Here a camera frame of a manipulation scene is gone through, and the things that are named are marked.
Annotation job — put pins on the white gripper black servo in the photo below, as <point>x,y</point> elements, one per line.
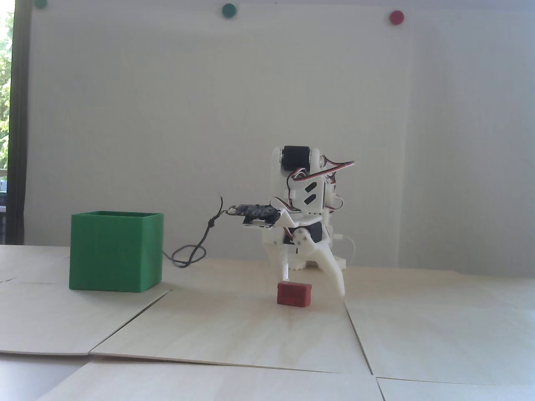
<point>308,242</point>

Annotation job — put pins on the red block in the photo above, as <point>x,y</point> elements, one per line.
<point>294,294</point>

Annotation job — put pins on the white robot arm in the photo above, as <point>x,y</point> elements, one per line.
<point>322,192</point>

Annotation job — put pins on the green open box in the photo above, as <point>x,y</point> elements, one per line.
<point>113,250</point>

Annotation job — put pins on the green round magnet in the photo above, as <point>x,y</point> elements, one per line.
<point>229,10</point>
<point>40,3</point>

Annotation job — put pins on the red round magnet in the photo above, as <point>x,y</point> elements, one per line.
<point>396,17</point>

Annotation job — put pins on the black wrist camera board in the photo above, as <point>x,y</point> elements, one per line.
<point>255,211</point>

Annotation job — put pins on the white wall board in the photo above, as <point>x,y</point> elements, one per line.
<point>125,104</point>

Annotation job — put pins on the dark window frame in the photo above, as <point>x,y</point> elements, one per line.
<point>19,125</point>

